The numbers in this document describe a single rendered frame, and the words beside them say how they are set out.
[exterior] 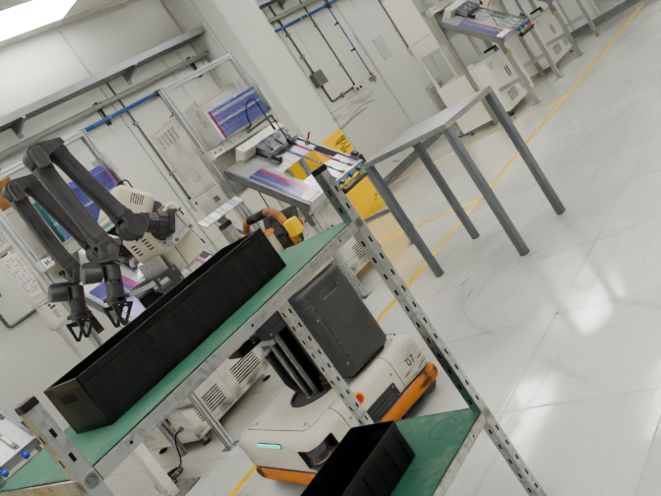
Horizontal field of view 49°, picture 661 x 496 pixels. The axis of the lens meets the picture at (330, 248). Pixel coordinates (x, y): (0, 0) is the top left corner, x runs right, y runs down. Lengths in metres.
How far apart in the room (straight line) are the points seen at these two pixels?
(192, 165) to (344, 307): 2.69
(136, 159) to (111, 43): 1.11
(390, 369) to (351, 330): 0.22
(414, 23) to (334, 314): 5.54
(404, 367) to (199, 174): 2.79
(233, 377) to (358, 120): 4.75
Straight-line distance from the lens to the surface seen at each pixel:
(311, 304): 2.74
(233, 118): 5.25
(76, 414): 1.55
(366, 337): 2.86
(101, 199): 2.54
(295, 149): 5.34
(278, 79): 7.19
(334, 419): 2.72
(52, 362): 5.75
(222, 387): 4.39
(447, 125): 3.68
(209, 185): 5.26
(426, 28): 7.95
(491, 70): 7.85
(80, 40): 6.88
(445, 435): 1.95
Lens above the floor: 1.22
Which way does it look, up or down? 10 degrees down
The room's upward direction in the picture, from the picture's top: 34 degrees counter-clockwise
